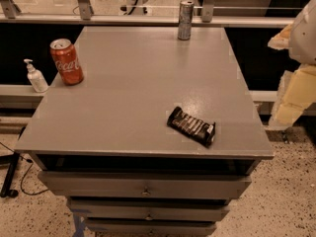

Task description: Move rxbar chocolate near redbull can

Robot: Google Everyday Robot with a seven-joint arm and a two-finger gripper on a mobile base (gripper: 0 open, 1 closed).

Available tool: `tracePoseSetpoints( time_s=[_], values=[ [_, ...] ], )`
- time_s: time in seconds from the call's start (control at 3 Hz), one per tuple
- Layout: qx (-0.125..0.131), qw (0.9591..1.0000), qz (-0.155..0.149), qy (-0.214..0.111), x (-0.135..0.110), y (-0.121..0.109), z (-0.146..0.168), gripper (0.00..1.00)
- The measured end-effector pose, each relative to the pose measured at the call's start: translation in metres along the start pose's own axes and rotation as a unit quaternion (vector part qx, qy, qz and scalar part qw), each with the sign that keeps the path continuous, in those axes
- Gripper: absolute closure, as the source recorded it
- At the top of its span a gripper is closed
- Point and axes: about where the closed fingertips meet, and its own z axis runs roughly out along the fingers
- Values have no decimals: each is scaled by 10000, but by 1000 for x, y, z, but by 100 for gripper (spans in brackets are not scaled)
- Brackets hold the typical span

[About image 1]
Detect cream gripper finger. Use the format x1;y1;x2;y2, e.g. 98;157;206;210
268;24;292;50
269;64;316;129

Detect black rxbar chocolate bar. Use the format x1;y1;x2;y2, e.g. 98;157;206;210
167;107;215;148

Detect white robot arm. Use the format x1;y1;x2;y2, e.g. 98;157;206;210
268;0;316;130

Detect silver redbull can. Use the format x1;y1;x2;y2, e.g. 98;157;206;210
178;0;195;40

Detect red coca-cola can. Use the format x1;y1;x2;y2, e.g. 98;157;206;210
50;39;84;86

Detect bottom grey drawer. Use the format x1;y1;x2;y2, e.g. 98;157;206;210
85;219;216;236

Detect grey drawer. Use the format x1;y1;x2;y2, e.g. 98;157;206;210
85;219;216;236
39;171;251;199
67;198;229;221

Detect grey drawer cabinet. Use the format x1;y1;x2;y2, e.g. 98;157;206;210
14;25;275;237

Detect middle grey drawer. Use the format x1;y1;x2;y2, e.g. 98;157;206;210
67;198;229;221

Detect white pump sanitizer bottle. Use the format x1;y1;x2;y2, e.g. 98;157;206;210
24;59;48;93

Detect top grey drawer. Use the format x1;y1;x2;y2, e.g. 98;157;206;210
39;171;251;199

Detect black stand leg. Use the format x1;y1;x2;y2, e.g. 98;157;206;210
0;153;19;198

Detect metal railing frame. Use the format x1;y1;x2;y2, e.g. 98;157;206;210
0;0;312;28

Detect black floor cable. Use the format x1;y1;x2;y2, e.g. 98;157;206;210
0;141;49;197

